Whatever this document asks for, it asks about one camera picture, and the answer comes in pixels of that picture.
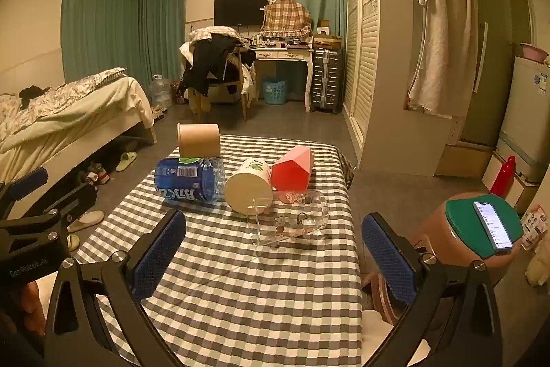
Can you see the white fridge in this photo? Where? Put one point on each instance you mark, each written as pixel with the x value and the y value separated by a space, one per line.
pixel 526 117

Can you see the grey checkered tablecloth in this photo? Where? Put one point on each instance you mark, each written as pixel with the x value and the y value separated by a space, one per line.
pixel 240 289

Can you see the clear printed glass cup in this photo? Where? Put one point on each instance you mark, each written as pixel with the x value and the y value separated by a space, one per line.
pixel 296 216

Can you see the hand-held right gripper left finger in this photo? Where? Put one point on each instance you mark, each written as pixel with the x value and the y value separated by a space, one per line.
pixel 161 251

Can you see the floral quilt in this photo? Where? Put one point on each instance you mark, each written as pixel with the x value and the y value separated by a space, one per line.
pixel 60 96

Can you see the folded bedding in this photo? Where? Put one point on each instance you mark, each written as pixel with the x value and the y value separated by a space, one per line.
pixel 215 34

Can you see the cardboard box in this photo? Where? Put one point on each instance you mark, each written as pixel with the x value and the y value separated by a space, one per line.
pixel 327 41

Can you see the silver suitcase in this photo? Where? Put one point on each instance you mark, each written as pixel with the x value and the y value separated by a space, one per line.
pixel 326 81

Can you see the white hanging towel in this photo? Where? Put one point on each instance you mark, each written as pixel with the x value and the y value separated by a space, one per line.
pixel 442 40

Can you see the green seat pad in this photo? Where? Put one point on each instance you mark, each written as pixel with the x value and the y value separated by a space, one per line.
pixel 462 221

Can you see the shoes under bed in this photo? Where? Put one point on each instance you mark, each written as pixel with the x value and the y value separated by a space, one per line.
pixel 92 174

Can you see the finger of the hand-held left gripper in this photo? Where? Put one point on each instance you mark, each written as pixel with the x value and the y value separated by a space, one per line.
pixel 79 197
pixel 32 180

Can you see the white louvred wardrobe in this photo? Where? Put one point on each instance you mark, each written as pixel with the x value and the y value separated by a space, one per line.
pixel 369 61

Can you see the printed paper packet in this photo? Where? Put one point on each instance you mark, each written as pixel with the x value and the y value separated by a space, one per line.
pixel 536 225

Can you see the dark cloth on bed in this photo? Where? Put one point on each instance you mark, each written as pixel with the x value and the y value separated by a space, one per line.
pixel 32 95

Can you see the white desk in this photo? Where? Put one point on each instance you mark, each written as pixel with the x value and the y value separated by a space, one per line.
pixel 283 56

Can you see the brown plastic stool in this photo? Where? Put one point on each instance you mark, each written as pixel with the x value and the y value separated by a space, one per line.
pixel 434 233

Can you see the large clear water jug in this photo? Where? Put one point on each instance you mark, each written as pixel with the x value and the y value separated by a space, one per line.
pixel 160 92

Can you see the white slipper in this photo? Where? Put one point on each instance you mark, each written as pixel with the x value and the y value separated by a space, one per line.
pixel 88 220

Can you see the red faceted cup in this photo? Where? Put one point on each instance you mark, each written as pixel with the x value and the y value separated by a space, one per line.
pixel 294 169

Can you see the bed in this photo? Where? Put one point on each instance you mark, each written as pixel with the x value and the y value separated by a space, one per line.
pixel 77 122

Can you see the plaid cloth cover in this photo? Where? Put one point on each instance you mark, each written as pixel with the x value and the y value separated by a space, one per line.
pixel 285 16

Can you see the person's left hand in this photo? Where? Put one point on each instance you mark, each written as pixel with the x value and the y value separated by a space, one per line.
pixel 34 307

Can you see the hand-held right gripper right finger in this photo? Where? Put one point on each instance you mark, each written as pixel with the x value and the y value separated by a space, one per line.
pixel 384 253

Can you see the brown paper cup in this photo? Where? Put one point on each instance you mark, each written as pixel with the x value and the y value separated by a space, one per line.
pixel 198 140

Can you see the cream floral print cup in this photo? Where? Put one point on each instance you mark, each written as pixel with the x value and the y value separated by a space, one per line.
pixel 249 188

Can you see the blue plastic basket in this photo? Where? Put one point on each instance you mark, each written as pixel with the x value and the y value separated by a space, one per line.
pixel 274 91

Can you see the black monitor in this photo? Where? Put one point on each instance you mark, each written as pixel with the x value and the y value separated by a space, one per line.
pixel 240 9

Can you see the red bottle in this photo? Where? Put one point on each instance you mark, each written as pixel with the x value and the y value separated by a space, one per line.
pixel 503 178

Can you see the black clothes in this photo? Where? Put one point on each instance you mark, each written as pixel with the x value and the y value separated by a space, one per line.
pixel 210 61

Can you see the green slipper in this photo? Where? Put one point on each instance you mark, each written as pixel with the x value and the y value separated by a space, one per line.
pixel 126 162

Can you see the smartphone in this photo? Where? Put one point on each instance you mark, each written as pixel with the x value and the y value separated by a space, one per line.
pixel 494 225

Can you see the wooden chair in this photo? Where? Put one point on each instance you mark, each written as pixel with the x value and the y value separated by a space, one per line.
pixel 240 100

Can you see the blue label water bottle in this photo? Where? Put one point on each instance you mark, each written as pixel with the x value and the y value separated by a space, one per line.
pixel 184 180

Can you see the pink basin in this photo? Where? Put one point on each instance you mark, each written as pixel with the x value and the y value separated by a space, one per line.
pixel 535 52

